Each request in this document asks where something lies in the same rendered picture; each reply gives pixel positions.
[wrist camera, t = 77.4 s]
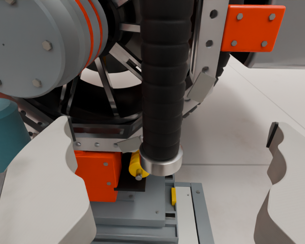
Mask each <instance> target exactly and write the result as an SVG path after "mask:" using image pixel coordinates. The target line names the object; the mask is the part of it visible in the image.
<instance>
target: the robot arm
mask: <svg viewBox="0 0 305 244"><path fill-rule="evenodd" d="M74 141H76V138H75V134H74V130H73V126H72V122H71V118H70V116H60V117H58V118H57V119H56V120H55V121H54V122H53V123H52V124H50V125H49V126H48V127H47V128H46V129H44V130H43V131H42V132H41V133H40V134H38V135H37V136H36V137H35V138H34V139H33V140H31V141H30V142H29V143H28V144H27V145H26V146H25V147H24V148H23V149H22V150H21V151H20V152H19V153H18V154H17V156H16V157H15V158H14V159H13V160H12V162H11V163H10V164H9V166H8V167H7V168H6V170H5V171H4V172H2V173H0V244H90V243H91V242H92V241H93V240H94V238H95V236H96V225H95V221H94V217H93V214H92V209H91V205H90V201H89V198H88V194H87V190H86V186H85V183H84V180H83V179H82V178H81V177H79V176H77V175H75V171H76V169H77V166H78V165H77V161H76V156H75V153H74V149H73V143H74ZM266 147H267V148H269V151H270V152H271V154H272V156H273V158H272V161H271V163H270V165H269V168H268V170H267V175H268V176H269V178H270V180H271V182H272V186H271V188H270V190H269V192H268V194H267V196H266V198H265V200H264V202H263V204H262V206H261V208H260V210H259V212H258V215H257V219H256V224H255V230H254V242H255V244H305V137H304V136H303V135H302V134H300V133H299V132H298V131H296V130H295V129H294V128H293V127H291V126H290V125H289V124H287V123H285V122H272V124H271V127H270V129H269V134H268V139H267V144H266Z"/></svg>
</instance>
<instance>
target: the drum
mask: <svg viewBox="0 0 305 244"><path fill-rule="evenodd" d="M107 38H108V24H107V18H106V15H105V12H104V10H103V8H102V6H101V4H100V3H99V1H98V0H0V92H1V93H3V94H6V95H9V96H12V97H17V98H35V97H40V96H43V95H45V94H47V93H49V92H50V91H52V90H53V89H54V88H56V87H60V86H63V85H65V84H67V83H68V82H70V81H71V80H72V79H74V78H75V77H76V76H77V75H79V74H80V73H81V72H82V71H83V70H84V69H85V68H86V67H87V66H89V65H90V64H91V63H92V62H93V61H94V60H95V59H96V58H98V57H99V55H100V54H101V53H102V52H103V50H104V48H105V46H106V43H107Z"/></svg>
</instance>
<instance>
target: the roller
mask: <svg viewBox="0 0 305 244"><path fill-rule="evenodd" d="M129 172H130V174H131V175H133V176H134V177H135V179H136V180H138V181H140V180H141V179H142V178H144V177H147V176H148V175H149V173H147V172H146V171H145V170H144V169H143V168H142V167H141V165H140V162H139V150H137V151H136V152H133V153H132V155H131V160H130V165H129Z"/></svg>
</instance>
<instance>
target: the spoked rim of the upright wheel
mask: <svg viewBox="0 0 305 244"><path fill-rule="evenodd" d="M98 1H99V3H100V4H101V6H102V8H103V10H104V12H105V15H106V18H107V24H108V35H111V36H112V38H113V40H112V41H110V40H108V39H107V43H106V46H105V48H104V50H103V52H102V53H101V54H100V55H99V57H98V58H96V59H95V60H94V63H95V65H96V68H97V71H98V74H99V76H100V79H101V81H102V84H103V87H100V86H96V85H93V84H91V83H88V82H86V81H84V80H82V79H80V78H81V74H82V72H81V73H80V74H79V75H77V76H76V77H75V78H74V79H72V80H71V81H70V82H68V83H67V84H65V85H63V86H60V87H56V88H54V89H53V90H52V91H50V92H49V93H47V94H45V95H43V96H40V97H35V98H25V99H26V100H27V101H28V102H30V103H31V104H33V105H35V106H36V107H38V108H40V109H41V110H43V111H45V112H47V113H49V114H52V115H54V116H56V117H60V116H70V118H71V121H72V122H76V123H81V124H113V125H115V124H120V123H125V122H129V121H133V120H135V119H138V118H140V117H141V116H142V112H143V110H142V96H143V95H142V87H141V84H138V85H135V86H132V87H127V88H118V89H114V88H113V87H112V84H111V81H110V78H109V75H108V72H107V69H106V66H105V63H104V60H103V57H104V56H106V55H108V54H110V55H111V56H113V57H114V58H115V59H116V60H117V61H118V62H120V63H121V64H122V65H123V66H124V67H125V68H127V69H128V70H129V71H130V72H131V73H132V74H134V75H135V76H136V77H137V78H138V79H139V80H141V81H142V80H143V78H142V76H141V72H140V71H139V70H138V69H137V68H136V67H135V66H134V65H133V64H132V63H131V62H129V61H128V60H131V61H132V62H133V63H134V64H135V65H136V66H137V67H138V68H140V69H141V63H142V61H141V60H140V59H139V58H138V57H137V56H136V55H135V54H133V53H132V52H131V51H130V50H129V49H128V48H127V47H126V46H125V45H123V44H122V43H121V42H120V41H121V39H122V36H123V32H124V31H126V32H134V33H140V23H133V22H125V20H124V13H123V10H122V7H123V6H124V5H126V4H127V3H128V2H130V1H131V0H98ZM197 1H198V0H194V8H193V14H192V16H191V18H190V20H191V23H192V27H191V36H190V39H189V40H188V43H189V56H188V59H187V61H186V63H187V74H188V72H189V70H190V64H191V55H192V46H193V37H194V28H195V19H196V10H197ZM108 3H109V5H110V6H111V10H109V9H108V8H107V4H108ZM64 97H68V99H69V101H68V102H66V103H65V104H64V105H60V102H61V101H62V100H63V99H64Z"/></svg>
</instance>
